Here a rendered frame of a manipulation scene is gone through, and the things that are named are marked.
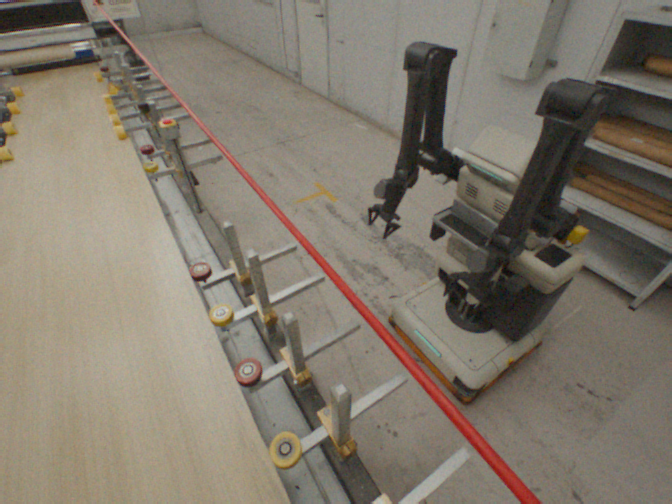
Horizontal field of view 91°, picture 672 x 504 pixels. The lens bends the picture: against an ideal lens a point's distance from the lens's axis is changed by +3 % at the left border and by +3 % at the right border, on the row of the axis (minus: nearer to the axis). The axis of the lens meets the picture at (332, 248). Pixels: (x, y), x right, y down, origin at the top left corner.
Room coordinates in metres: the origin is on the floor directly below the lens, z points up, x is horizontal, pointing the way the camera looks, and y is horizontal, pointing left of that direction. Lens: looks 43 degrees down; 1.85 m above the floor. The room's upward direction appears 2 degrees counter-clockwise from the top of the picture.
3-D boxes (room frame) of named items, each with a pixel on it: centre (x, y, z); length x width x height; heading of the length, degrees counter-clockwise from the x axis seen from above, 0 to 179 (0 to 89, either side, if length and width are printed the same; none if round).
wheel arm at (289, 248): (1.01, 0.36, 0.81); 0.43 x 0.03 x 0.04; 122
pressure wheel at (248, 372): (0.48, 0.27, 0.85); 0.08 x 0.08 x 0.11
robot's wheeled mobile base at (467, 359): (1.11, -0.77, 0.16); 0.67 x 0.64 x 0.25; 122
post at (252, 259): (0.74, 0.25, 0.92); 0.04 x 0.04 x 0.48; 32
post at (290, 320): (0.52, 0.12, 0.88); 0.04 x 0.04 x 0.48; 32
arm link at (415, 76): (1.06, -0.27, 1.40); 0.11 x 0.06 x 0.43; 31
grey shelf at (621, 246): (1.77, -1.93, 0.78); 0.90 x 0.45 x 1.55; 32
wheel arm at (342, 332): (0.58, 0.10, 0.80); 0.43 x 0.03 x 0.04; 122
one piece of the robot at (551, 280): (1.16, -0.85, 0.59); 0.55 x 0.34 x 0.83; 32
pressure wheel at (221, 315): (0.69, 0.40, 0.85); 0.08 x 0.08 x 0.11
